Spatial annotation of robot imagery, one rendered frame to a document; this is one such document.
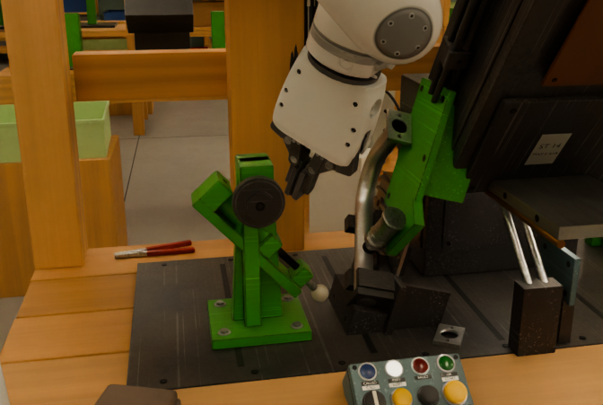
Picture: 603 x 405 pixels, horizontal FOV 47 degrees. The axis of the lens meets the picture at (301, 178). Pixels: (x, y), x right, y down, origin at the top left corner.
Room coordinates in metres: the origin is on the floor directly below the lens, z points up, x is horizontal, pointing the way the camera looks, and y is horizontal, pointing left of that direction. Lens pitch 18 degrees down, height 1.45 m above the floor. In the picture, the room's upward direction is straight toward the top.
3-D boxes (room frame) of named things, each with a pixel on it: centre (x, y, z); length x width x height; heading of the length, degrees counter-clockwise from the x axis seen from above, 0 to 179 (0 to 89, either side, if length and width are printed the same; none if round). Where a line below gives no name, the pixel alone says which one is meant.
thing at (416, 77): (1.26, -0.35, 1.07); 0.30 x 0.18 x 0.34; 100
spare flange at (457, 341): (0.93, -0.22, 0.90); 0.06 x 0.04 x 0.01; 160
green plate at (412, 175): (1.03, -0.21, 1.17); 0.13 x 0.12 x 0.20; 100
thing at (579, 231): (1.02, -0.37, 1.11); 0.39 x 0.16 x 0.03; 10
